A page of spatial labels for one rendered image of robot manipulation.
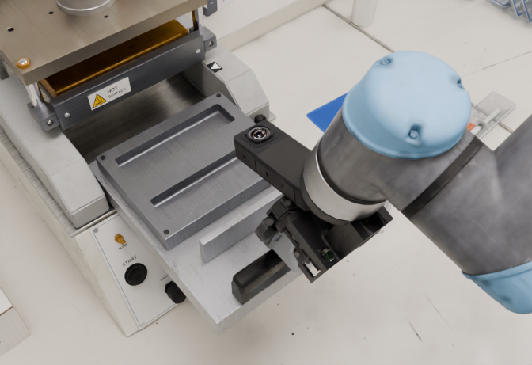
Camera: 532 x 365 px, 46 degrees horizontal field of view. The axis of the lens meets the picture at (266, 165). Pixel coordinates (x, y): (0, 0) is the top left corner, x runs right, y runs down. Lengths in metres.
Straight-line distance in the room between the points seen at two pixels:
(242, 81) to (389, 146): 0.53
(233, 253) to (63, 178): 0.24
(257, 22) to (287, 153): 0.80
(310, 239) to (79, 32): 0.42
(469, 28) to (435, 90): 1.07
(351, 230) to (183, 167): 0.32
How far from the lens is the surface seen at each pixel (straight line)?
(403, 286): 1.00
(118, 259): 0.88
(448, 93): 0.42
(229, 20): 1.36
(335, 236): 0.56
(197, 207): 0.76
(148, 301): 0.94
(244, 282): 0.68
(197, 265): 0.74
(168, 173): 0.79
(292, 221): 0.58
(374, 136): 0.41
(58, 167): 0.83
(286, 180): 0.56
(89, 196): 0.83
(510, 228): 0.43
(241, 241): 0.75
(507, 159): 0.43
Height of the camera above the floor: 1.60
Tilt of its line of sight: 49 degrees down
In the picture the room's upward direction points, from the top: straight up
